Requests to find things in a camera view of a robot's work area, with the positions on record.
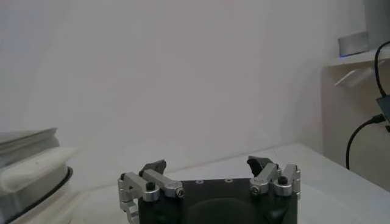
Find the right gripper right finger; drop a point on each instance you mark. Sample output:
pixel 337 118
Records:
pixel 274 177

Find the grey cylinder speaker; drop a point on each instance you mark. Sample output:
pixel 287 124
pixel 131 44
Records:
pixel 353 44

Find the cream electric cooking pot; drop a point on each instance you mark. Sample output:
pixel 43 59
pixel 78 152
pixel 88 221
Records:
pixel 30 176

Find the grey black monitor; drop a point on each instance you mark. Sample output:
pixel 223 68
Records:
pixel 377 21

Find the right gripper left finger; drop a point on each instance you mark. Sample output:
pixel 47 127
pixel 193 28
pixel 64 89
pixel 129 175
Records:
pixel 152 183

